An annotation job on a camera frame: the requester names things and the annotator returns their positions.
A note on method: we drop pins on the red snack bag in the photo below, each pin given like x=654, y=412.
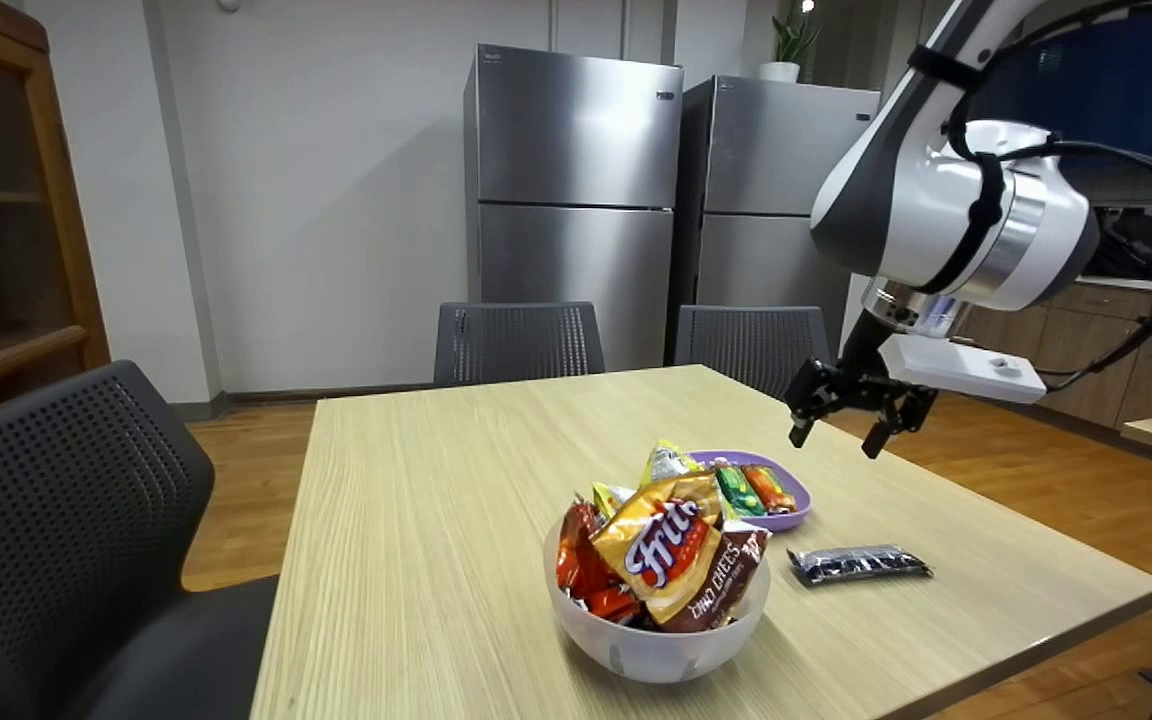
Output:
x=581, y=570

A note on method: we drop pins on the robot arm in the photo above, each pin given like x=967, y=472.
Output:
x=936, y=210

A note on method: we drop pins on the row of steel refrigerators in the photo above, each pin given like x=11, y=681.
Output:
x=576, y=200

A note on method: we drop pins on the orange snack packet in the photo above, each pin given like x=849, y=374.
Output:
x=769, y=488

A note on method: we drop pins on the wooden kitchen counter cabinets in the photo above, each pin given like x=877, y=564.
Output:
x=1086, y=345

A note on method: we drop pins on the black snack bar packet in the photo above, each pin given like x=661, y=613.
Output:
x=856, y=564

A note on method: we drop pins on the potted plant in white pot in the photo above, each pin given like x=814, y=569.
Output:
x=786, y=45

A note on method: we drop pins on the green snack packet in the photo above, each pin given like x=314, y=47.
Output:
x=738, y=492

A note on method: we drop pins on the black bag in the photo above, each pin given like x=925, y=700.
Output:
x=1136, y=245

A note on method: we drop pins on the purple plastic plate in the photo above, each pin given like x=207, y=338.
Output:
x=796, y=500

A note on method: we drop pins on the yellow green snack bag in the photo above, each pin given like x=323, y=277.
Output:
x=666, y=462

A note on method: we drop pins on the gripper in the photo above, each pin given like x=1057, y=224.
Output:
x=861, y=358

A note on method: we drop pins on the yellow chip bag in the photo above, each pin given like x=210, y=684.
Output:
x=661, y=545

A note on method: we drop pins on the brown chip bag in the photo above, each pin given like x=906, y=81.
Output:
x=731, y=580

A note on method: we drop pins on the grey mesh chair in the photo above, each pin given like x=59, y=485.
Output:
x=751, y=345
x=66, y=520
x=516, y=345

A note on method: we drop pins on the translucent white plastic bowl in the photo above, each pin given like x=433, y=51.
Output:
x=656, y=650

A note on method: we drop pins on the wooden glass door cabinet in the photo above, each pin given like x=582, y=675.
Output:
x=6, y=200

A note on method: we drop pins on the small yellow snack packet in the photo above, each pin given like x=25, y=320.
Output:
x=608, y=498

